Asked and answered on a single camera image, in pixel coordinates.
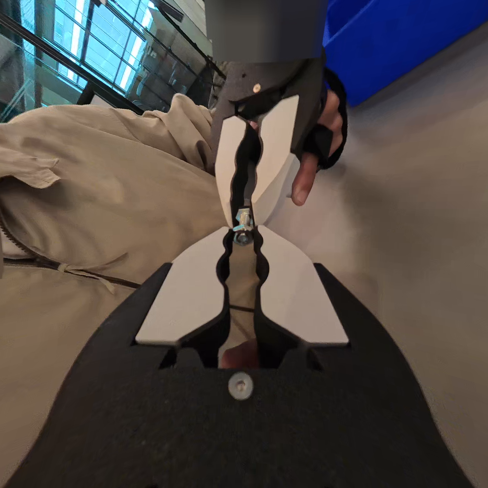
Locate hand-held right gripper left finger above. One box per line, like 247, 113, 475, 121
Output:
135, 227, 234, 363

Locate person's left hand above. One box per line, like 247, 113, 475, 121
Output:
288, 90, 342, 207

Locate person's right hand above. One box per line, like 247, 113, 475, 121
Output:
221, 340, 261, 369

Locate blue divided storage bin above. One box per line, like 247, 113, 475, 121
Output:
322, 0, 488, 107

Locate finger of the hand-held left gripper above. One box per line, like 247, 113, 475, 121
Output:
250, 96, 302, 225
215, 115, 249, 228

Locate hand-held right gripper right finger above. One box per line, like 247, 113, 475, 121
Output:
252, 227, 350, 362

